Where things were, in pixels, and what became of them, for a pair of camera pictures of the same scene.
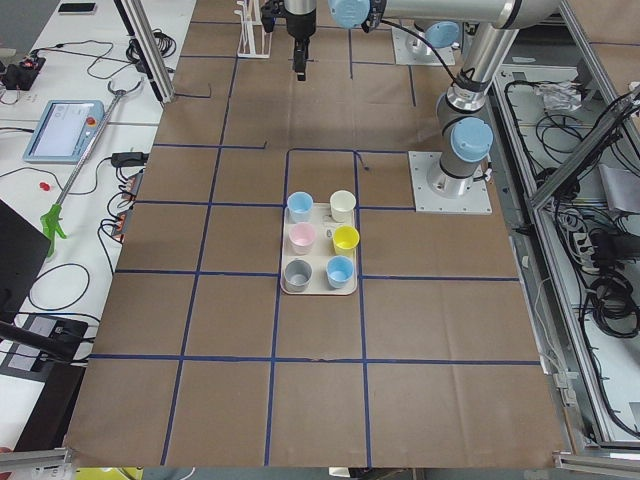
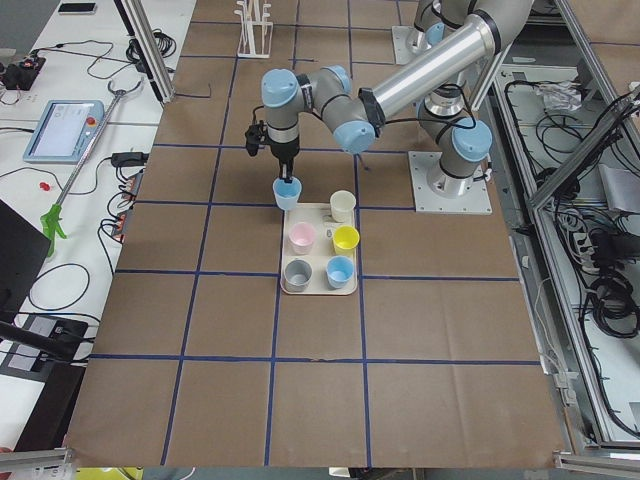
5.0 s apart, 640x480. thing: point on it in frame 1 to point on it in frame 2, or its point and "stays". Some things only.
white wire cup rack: x=254 y=42 stays
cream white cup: x=342 y=203 stays
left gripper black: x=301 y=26 to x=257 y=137
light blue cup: x=300 y=206 to x=287 y=193
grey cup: x=297 y=275 stays
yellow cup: x=345 y=239 stays
